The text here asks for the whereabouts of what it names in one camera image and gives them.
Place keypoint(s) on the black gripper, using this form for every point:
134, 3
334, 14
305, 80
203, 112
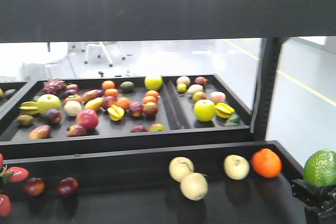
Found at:
319, 200

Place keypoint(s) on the green lime fruit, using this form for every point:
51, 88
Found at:
319, 168

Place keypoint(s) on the red cherry tomato bunch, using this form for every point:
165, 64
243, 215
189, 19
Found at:
10, 175

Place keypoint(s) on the black fruit display stand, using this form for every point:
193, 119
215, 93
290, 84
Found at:
124, 178

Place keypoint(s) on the pink dragon fruit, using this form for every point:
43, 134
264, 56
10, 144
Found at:
53, 86

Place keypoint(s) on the large orange front tray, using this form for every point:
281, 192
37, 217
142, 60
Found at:
266, 163

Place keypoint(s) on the pale pear beside orange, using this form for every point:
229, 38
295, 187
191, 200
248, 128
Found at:
236, 167

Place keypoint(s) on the pale pear lower pair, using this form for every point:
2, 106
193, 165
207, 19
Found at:
194, 186

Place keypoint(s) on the pale pear pair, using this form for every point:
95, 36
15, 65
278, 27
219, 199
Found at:
194, 186
179, 167

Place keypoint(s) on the yellow starfruit right tray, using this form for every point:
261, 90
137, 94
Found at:
224, 111

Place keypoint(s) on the pale pear upper pair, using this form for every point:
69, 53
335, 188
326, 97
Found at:
179, 167

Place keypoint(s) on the big green apple right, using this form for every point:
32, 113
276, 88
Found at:
204, 110

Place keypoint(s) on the big green apple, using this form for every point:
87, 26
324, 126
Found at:
48, 101
204, 110

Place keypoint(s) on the yellow green pomelo back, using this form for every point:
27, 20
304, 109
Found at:
153, 82

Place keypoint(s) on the red apple middle tray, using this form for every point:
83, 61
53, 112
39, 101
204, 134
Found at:
87, 118

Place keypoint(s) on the dark red plum right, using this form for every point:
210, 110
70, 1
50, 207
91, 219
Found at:
67, 187

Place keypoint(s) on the dark red plum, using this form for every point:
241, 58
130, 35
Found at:
67, 187
34, 187

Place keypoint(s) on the dark red plum left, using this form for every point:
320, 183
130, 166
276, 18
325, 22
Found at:
34, 187

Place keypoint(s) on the big green apple left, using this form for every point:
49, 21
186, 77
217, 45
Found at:
48, 101

